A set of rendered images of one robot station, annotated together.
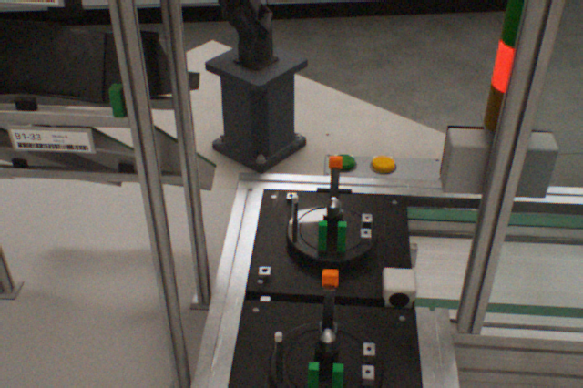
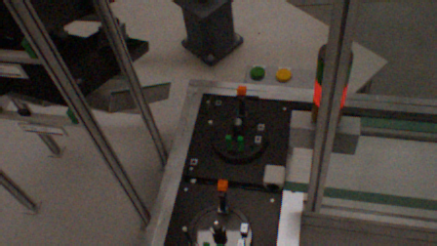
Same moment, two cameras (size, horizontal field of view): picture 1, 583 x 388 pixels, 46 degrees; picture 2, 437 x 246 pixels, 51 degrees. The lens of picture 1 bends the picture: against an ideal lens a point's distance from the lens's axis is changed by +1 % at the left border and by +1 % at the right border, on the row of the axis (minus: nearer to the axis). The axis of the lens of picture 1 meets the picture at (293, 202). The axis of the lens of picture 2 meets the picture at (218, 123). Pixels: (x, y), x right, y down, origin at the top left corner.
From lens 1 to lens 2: 0.36 m
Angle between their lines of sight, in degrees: 20
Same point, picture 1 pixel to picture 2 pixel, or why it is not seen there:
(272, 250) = (201, 144)
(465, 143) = (299, 125)
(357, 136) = (279, 34)
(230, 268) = (175, 155)
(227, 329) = (169, 200)
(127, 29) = (66, 90)
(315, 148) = (249, 45)
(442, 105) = not seen: outside the picture
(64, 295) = (87, 156)
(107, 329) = (110, 181)
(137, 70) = (78, 106)
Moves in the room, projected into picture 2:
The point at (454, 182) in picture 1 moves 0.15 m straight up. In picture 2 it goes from (295, 143) to (297, 93)
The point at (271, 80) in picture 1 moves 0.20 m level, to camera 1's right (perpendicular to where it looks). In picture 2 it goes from (212, 13) to (285, 13)
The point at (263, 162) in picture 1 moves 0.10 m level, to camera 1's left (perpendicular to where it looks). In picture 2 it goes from (212, 60) to (180, 59)
